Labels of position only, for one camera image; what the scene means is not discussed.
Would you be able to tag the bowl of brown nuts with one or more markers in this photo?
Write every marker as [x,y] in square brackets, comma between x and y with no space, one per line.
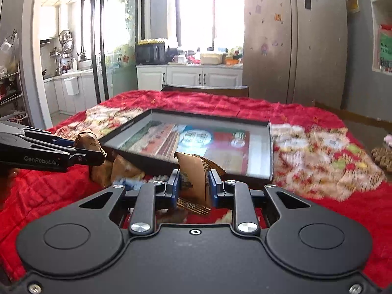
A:
[383,158]

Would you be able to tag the white kitchen cabinet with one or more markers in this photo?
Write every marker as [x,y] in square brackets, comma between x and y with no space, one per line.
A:
[154,77]

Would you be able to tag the silver double-door refrigerator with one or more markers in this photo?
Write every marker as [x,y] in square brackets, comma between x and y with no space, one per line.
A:
[295,51]

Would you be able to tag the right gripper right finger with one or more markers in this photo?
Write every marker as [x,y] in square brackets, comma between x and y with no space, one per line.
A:
[243,201]

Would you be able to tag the brown triangular snack packet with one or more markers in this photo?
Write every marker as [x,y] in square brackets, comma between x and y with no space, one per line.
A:
[109,172]
[194,194]
[89,141]

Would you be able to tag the green card on shelf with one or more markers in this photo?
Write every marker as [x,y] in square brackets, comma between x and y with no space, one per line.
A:
[385,50]

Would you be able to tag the black shallow box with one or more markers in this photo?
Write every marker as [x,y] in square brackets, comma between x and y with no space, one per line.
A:
[155,166]

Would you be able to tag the white wall shelf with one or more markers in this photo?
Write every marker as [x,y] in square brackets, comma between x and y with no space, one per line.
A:
[381,15]

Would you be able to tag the black microwave oven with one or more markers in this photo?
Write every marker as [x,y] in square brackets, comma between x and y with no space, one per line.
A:
[150,53]

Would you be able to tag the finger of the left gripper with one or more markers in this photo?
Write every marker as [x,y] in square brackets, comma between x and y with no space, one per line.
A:
[86,157]
[42,139]

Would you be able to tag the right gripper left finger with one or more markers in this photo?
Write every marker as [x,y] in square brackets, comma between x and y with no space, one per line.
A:
[144,202]

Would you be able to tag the red patterned quilt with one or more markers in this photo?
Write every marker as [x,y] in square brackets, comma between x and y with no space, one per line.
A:
[315,156]

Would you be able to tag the light blue scrunchie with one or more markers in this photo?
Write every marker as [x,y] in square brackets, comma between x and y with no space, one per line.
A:
[133,184]

